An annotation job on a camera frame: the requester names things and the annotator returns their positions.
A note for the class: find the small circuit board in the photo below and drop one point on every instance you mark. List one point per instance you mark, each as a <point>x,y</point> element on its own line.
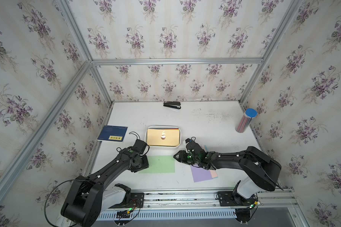
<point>123,214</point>

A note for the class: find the blue-lidded pencil tube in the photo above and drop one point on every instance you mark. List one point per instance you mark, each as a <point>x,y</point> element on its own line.
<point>246,119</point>

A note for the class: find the black stapler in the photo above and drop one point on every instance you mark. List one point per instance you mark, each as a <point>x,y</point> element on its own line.
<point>172,104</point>

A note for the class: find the beige envelope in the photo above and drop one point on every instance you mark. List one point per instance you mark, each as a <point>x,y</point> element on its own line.
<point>167,137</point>

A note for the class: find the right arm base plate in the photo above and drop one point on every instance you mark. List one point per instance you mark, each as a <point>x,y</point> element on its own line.
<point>231,199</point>

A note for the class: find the light green envelope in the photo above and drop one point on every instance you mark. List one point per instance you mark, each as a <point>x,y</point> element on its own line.
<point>160,165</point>

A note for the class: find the dark blue booklet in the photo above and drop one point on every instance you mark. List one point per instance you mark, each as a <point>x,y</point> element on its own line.
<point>112,133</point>

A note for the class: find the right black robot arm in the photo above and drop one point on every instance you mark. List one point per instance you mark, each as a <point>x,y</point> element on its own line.
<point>262,170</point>

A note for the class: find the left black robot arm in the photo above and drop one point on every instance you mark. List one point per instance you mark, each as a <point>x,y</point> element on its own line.
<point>89,196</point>

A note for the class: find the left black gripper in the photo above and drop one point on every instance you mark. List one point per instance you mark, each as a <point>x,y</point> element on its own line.
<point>144,157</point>

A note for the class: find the pink envelope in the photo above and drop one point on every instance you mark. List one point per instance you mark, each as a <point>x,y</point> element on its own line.
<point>214,173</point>

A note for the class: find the white rectangular storage tray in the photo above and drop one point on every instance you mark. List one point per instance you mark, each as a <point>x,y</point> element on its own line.
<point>161,127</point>

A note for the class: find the aluminium mounting rail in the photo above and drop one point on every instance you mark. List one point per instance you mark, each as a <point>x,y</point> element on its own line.
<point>202,204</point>

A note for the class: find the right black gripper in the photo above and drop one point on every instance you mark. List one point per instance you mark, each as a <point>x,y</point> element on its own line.
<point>180,156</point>

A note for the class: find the lilac purple envelope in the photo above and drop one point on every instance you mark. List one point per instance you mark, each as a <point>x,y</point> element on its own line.
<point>200,174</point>

